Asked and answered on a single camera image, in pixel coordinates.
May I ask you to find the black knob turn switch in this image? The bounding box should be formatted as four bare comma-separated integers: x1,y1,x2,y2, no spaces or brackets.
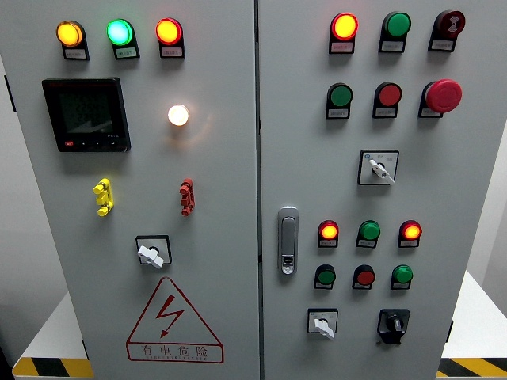
375,308,411,347

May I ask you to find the grey cabinet door with display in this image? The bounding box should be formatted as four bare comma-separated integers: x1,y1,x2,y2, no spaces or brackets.
0,0,261,380

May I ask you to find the grey cabinet door with lock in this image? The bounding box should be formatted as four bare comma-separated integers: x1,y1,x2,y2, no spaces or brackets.
256,0,507,380

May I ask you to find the silver door lock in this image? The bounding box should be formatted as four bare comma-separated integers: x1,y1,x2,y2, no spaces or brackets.
276,205,299,277

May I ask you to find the small red indicator lamp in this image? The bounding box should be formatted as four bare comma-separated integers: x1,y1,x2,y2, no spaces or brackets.
398,219,423,241
318,219,340,241

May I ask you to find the white glowing lamp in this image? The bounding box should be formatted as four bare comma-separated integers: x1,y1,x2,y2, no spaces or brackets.
166,104,190,127

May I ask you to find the small green push button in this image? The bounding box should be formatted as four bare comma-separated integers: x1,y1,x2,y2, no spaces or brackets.
314,264,337,286

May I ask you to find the small green indicator lamp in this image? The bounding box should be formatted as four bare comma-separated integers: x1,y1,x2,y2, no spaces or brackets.
391,264,414,284
357,219,382,241

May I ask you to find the large green push button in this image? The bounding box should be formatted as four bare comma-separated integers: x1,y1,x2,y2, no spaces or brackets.
326,82,354,108

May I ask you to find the small red push button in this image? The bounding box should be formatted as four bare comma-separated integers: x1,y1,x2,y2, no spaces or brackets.
353,264,376,287

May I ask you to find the red warning triangle sticker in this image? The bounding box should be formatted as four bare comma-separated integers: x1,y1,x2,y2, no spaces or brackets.
125,275,225,364

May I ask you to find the large red push button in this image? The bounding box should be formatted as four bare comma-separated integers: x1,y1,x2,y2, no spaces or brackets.
374,82,403,108

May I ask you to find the large red indicator lamp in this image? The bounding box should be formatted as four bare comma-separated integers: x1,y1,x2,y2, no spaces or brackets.
330,12,360,42
154,17,184,47

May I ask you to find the black square display meter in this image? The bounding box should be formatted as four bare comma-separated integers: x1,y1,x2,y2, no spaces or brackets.
41,77,132,153

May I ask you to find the large bright green indicator lamp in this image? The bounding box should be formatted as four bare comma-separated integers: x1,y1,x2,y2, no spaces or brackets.
105,18,135,48

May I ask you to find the large red stop button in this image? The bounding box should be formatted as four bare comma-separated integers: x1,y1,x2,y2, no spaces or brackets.
421,78,463,114

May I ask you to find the large dark green indicator lamp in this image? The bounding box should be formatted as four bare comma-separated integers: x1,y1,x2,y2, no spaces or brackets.
382,11,412,40

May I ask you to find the large yellow indicator lamp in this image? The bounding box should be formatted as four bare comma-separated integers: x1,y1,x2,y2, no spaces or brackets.
55,20,86,49

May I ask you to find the dark red buzzer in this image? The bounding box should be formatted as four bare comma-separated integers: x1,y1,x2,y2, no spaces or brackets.
433,9,467,40

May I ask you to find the black yellow striped tape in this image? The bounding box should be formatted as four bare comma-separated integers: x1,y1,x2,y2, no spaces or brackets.
11,357,95,379
435,357,507,378

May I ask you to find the small red handle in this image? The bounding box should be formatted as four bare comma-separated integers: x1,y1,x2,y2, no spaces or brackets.
178,177,195,217

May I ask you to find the white-handle switch without labels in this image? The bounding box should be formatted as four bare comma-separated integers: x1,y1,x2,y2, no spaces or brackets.
135,234,173,272

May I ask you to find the large white-handle turn switch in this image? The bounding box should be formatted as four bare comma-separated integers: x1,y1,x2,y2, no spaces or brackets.
357,149,400,187

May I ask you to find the small yellow handle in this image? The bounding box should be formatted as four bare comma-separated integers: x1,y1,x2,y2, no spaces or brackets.
93,177,115,218

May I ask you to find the small labelled white-handle turn switch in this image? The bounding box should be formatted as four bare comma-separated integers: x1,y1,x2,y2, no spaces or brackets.
307,308,339,340

